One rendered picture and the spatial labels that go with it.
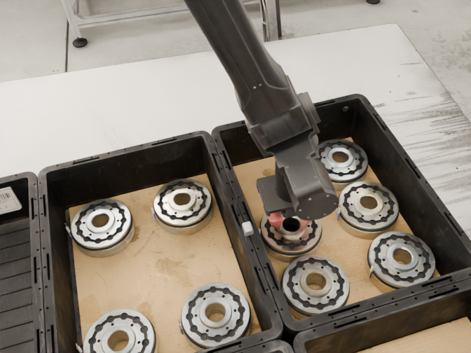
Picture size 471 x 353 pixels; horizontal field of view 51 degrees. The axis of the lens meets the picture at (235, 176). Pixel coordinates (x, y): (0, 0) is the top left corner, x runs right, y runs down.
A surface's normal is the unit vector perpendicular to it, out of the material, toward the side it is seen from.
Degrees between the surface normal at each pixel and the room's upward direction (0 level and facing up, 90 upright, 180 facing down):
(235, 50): 91
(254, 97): 91
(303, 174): 22
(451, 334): 0
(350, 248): 0
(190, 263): 0
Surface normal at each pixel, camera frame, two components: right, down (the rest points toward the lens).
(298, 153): -0.40, -0.53
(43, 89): -0.04, -0.65
